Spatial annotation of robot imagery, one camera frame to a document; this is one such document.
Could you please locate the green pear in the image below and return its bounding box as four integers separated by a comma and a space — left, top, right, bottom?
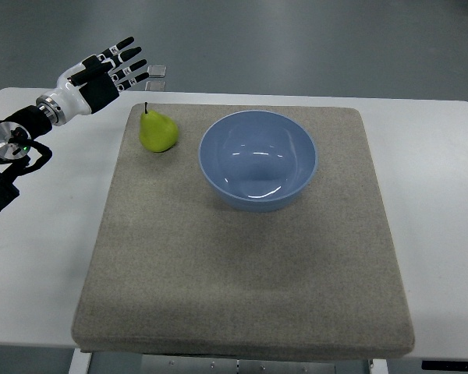
139, 102, 179, 153

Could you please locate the lower floor plate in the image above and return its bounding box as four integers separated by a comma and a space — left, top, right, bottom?
145, 80, 166, 92

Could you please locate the blue bowl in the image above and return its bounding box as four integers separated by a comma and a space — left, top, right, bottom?
198, 110, 319, 213

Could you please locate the upper floor plate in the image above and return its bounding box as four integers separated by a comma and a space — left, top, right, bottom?
147, 65, 167, 78

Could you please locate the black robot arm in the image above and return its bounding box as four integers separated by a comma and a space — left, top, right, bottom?
0, 37, 150, 212

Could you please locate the floor plate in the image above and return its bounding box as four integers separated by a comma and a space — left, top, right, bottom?
145, 80, 166, 92
147, 65, 167, 78

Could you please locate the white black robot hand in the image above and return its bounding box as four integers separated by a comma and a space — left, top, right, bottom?
36, 37, 150, 125

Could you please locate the white table frame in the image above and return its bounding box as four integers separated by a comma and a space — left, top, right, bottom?
68, 348, 389, 374

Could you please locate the beige fabric mat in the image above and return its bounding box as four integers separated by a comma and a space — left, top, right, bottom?
72, 104, 415, 361

